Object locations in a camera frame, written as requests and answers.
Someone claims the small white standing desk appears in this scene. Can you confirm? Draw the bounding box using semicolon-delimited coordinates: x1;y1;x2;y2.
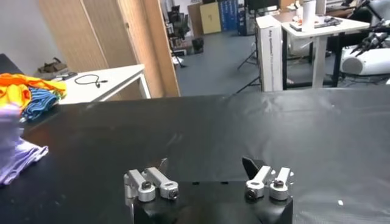
280;16;371;89

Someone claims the black cable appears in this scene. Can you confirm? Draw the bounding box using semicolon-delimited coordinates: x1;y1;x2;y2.
74;74;108;89

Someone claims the grey tray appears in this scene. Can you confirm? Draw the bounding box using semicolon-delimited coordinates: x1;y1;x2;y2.
289;16;342;31

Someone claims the white table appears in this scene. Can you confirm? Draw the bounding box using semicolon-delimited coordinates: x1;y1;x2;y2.
57;63;152;106

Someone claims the lavender t-shirt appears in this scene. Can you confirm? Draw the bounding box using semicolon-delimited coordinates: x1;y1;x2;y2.
0;102;49;186

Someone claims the tall white cardboard box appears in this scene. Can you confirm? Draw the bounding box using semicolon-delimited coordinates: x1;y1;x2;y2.
255;14;284;92

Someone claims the blue striped garment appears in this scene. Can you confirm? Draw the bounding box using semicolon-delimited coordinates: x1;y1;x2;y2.
21;88;62;121

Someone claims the blue cabinet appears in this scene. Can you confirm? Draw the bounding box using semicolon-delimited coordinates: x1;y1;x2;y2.
219;0;244;33

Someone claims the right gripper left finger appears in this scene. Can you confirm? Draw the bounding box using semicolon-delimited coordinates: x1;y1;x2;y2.
123;157;180;203

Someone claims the black topped side table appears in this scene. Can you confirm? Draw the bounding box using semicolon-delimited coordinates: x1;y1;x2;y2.
21;103;98;135

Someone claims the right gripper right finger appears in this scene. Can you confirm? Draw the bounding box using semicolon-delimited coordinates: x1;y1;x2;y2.
241;156;295;201

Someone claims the black waste bin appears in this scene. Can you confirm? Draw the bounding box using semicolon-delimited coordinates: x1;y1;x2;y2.
191;37;205;55

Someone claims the white tumbler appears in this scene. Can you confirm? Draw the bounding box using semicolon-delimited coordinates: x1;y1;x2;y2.
301;0;317;31

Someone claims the white robot with black hand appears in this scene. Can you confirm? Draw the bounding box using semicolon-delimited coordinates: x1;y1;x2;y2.
339;29;390;76

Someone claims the brown bag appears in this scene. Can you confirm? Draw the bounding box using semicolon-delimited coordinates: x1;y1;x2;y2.
33;57;69;80

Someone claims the yellow cabinet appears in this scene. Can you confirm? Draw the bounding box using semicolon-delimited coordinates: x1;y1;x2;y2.
199;2;222;35

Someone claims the orange garment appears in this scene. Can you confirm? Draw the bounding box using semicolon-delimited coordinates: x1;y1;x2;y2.
0;72;67;110

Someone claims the wooden folding screen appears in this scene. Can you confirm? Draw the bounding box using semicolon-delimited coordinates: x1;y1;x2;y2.
38;0;181;98

